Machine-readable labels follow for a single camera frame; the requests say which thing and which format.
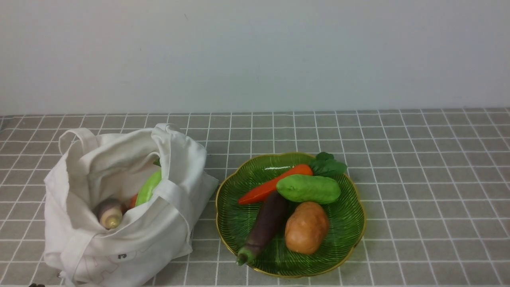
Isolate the white cloth tote bag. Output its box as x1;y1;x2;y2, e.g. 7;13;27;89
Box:
43;123;218;287

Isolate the green cucumber on plate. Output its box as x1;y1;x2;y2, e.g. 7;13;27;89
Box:
276;175;342;204

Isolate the purple white radish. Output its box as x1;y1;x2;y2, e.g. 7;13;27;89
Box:
93;198;125;230

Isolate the light green cucumber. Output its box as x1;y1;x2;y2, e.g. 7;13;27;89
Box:
137;169;162;206

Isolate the dark purple eggplant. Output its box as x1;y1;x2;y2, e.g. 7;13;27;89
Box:
235;191;288;266

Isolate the green ribbed glass plate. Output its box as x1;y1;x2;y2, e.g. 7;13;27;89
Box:
216;152;366;278

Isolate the brown potato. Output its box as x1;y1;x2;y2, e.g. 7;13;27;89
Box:
284;202;330;256

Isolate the orange carrot with leaves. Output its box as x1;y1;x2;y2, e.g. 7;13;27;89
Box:
238;152;347;205

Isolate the orange carrot in bag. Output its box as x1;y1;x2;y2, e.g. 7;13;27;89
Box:
129;194;138;209

